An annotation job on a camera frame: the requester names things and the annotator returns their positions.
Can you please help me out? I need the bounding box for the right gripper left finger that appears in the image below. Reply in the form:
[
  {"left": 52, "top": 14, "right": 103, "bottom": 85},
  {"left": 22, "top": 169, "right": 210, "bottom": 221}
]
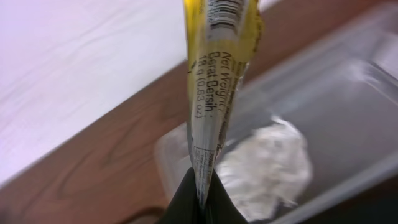
[{"left": 157, "top": 168, "right": 205, "bottom": 224}]

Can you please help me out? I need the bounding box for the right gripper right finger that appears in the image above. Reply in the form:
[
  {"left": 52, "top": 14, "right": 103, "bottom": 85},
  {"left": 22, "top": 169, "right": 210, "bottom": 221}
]
[{"left": 204, "top": 170, "right": 248, "bottom": 224}]

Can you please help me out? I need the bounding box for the white napkin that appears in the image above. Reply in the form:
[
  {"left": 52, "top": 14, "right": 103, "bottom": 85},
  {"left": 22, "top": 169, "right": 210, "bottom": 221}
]
[{"left": 216, "top": 116, "right": 313, "bottom": 222}]

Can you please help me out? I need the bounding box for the yellow snack wrapper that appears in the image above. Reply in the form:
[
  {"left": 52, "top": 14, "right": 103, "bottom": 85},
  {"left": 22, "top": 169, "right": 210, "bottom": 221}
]
[{"left": 183, "top": 0, "right": 263, "bottom": 208}]

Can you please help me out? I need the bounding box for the clear plastic bin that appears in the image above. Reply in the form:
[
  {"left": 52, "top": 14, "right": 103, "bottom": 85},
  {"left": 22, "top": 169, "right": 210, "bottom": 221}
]
[{"left": 154, "top": 2, "right": 398, "bottom": 224}]

